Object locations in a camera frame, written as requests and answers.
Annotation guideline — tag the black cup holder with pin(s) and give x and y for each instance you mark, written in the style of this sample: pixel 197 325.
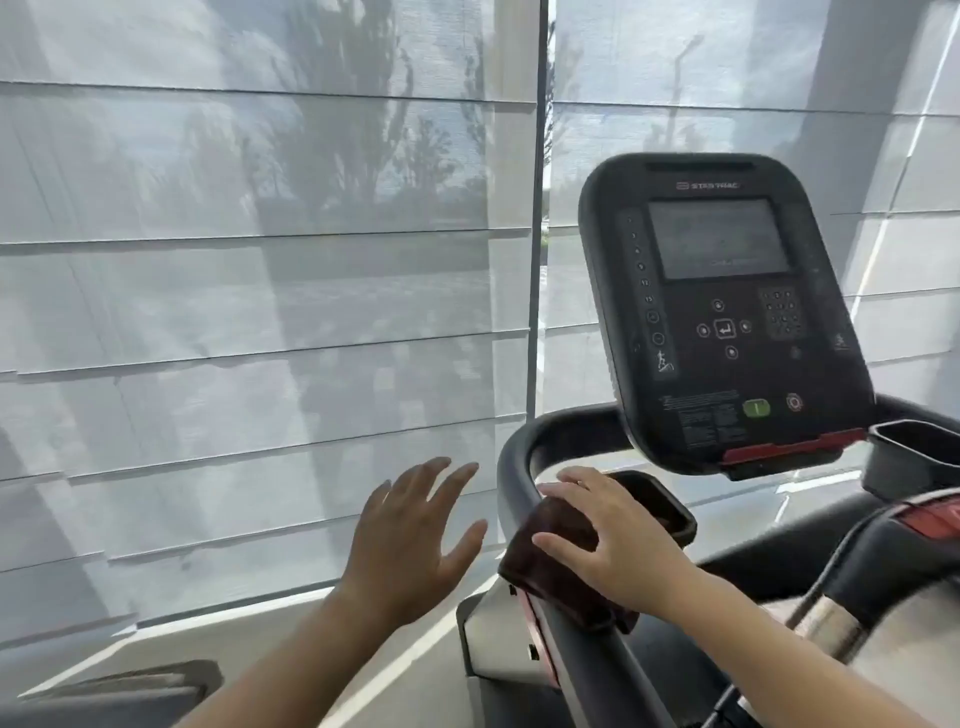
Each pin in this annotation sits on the black cup holder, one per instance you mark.
pixel 900 465
pixel 667 517

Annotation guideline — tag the person's left forearm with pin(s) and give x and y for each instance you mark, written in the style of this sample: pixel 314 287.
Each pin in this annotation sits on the person's left forearm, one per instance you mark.
pixel 300 675

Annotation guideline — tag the person's right hand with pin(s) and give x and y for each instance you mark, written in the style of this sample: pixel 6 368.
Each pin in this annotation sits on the person's right hand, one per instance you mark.
pixel 630 555

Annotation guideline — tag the person's left hand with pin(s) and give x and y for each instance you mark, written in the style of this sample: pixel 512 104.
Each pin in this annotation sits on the person's left hand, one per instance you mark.
pixel 405 547

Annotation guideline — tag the dark brown cleaning cloth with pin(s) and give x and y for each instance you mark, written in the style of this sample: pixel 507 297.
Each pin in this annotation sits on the dark brown cleaning cloth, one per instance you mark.
pixel 559 592

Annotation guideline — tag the black treadmill handrail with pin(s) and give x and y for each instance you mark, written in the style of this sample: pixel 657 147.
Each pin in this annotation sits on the black treadmill handrail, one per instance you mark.
pixel 517 465

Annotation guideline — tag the black treadmill console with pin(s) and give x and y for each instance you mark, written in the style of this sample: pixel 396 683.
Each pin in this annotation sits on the black treadmill console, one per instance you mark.
pixel 720 337

